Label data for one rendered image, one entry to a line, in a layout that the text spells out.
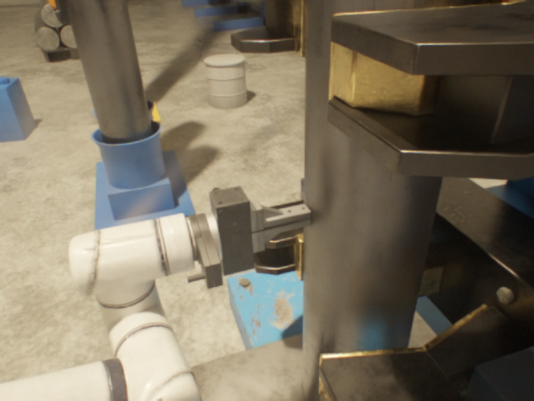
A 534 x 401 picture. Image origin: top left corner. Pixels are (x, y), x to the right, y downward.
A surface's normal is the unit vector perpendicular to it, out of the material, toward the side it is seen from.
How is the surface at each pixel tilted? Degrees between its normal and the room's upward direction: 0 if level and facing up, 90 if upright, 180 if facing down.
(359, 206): 90
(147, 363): 17
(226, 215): 90
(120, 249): 42
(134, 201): 90
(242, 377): 0
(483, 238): 0
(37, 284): 0
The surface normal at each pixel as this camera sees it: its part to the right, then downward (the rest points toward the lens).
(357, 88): -0.48, 0.48
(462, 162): -0.19, 0.52
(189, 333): -0.04, -0.85
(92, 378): 0.27, -0.84
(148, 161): 0.70, 0.35
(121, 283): 0.32, 0.49
